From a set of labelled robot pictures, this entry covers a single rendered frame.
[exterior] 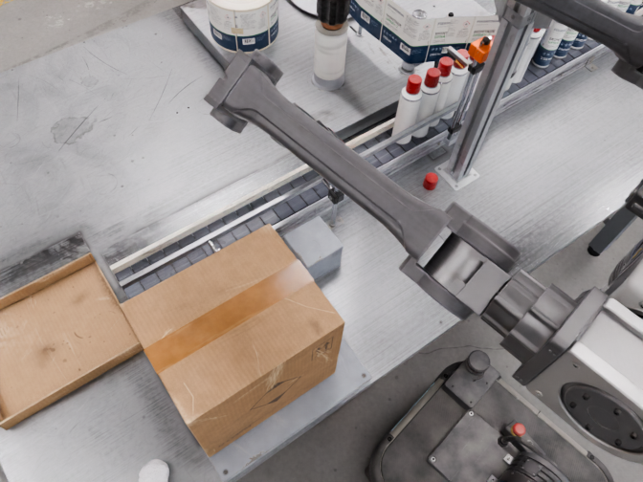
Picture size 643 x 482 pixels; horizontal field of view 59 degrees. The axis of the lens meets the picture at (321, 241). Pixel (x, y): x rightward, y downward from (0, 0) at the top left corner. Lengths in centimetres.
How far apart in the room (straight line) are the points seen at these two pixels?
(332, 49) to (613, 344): 111
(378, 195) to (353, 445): 148
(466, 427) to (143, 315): 116
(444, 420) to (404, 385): 31
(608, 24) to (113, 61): 135
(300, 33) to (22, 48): 189
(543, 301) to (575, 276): 191
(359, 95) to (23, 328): 101
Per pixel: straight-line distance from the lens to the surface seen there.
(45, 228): 151
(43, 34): 341
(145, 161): 156
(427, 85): 142
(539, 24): 125
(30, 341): 137
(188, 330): 97
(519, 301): 62
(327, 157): 67
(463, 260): 64
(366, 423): 207
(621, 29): 95
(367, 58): 173
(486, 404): 192
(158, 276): 131
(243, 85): 71
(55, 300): 140
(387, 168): 146
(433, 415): 187
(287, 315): 97
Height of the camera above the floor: 200
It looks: 59 degrees down
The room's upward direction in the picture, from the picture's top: 5 degrees clockwise
